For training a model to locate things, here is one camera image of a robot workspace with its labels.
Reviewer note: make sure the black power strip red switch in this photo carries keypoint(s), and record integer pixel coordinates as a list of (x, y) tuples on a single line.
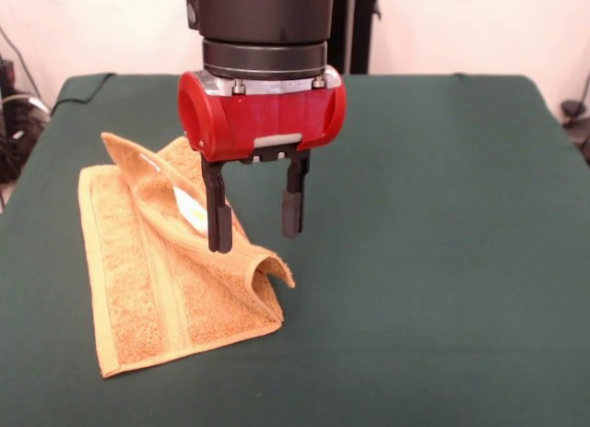
[(7, 76)]

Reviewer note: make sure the black metal stand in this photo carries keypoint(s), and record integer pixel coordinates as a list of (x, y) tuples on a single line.
[(355, 30)]

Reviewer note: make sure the dark green table cloth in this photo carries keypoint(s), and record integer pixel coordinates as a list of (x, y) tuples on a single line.
[(438, 261)]

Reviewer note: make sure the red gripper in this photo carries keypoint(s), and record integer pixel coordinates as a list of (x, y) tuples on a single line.
[(267, 118)]

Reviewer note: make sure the black plug adapter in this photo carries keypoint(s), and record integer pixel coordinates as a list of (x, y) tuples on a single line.
[(571, 109)]

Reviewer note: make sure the tan terry cloth towel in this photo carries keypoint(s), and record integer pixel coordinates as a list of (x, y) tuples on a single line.
[(138, 284)]

